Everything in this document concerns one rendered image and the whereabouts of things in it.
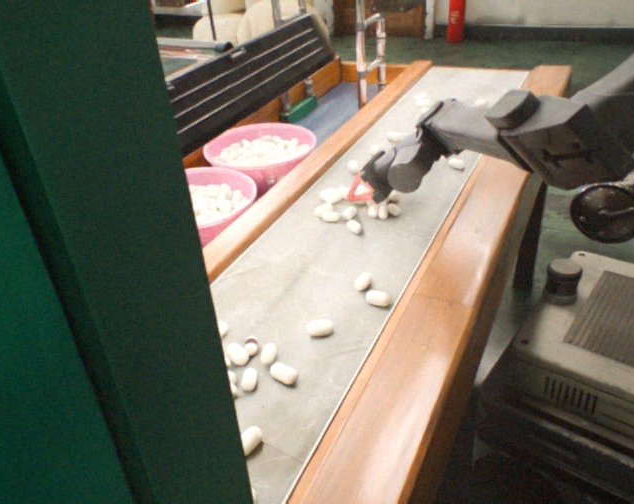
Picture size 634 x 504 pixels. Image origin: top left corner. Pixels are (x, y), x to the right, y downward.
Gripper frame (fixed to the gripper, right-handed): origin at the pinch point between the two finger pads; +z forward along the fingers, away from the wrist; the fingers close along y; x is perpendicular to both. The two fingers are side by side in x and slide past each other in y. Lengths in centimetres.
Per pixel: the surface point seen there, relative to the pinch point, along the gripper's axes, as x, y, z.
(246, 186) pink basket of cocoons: -14.9, 0.1, 18.9
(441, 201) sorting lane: 12.2, -7.7, -10.4
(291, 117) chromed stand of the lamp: -22, -53, 35
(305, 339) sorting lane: 7.4, 38.3, -5.0
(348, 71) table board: -23, -97, 35
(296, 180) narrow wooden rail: -9.1, -3.1, 10.2
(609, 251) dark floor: 93, -122, 10
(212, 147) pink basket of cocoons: -27.5, -15.1, 32.8
